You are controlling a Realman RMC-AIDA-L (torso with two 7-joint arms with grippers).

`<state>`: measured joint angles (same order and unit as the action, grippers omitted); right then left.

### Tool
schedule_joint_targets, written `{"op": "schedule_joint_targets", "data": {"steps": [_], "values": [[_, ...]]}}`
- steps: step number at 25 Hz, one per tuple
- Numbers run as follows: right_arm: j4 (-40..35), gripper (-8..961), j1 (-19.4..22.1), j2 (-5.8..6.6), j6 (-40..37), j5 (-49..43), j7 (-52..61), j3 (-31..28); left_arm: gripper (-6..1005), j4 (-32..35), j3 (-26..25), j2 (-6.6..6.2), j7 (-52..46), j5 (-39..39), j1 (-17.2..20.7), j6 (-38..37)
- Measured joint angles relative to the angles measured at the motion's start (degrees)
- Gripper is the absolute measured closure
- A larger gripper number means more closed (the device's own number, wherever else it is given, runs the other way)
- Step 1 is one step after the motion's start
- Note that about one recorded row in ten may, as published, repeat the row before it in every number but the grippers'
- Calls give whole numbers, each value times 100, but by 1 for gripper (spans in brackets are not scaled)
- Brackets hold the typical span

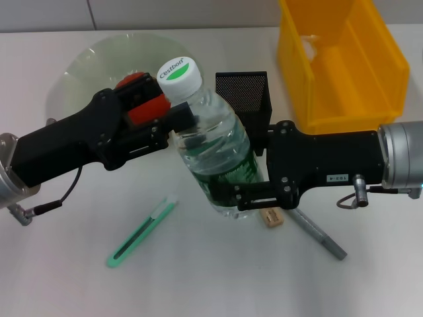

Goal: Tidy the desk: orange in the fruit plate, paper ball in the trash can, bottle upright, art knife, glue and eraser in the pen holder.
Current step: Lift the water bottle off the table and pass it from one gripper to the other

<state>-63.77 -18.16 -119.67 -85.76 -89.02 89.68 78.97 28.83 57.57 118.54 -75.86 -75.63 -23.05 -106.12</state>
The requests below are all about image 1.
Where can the red tomato-shaped toy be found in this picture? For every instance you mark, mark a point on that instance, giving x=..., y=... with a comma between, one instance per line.
x=148, y=110

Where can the tan eraser block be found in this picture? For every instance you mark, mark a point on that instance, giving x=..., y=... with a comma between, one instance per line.
x=272, y=218

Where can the grey marker pen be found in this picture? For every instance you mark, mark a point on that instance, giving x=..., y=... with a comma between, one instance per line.
x=317, y=234

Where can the yellow plastic bin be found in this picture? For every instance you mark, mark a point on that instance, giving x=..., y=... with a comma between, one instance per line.
x=347, y=76

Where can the clear green-label water bottle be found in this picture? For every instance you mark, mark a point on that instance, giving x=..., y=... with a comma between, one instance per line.
x=215, y=132

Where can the green utility knife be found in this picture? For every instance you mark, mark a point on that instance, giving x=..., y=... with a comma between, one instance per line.
x=132, y=237

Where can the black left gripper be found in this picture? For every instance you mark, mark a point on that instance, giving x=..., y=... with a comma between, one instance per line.
x=66, y=145

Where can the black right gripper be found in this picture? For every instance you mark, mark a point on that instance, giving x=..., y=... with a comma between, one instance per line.
x=330, y=158

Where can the pale green glass fruit plate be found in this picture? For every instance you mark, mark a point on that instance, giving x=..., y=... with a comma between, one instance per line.
x=109, y=56

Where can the black mesh pen holder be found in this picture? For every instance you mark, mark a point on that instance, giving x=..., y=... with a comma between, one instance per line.
x=244, y=89

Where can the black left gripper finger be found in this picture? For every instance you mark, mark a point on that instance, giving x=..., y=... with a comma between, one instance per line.
x=180, y=117

